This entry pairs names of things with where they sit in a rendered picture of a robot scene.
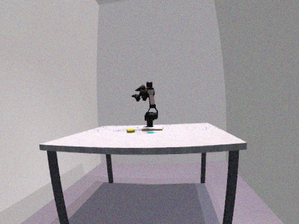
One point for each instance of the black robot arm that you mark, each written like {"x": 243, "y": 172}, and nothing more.
{"x": 150, "y": 116}

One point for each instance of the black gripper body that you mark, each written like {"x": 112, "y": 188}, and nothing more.
{"x": 141, "y": 93}

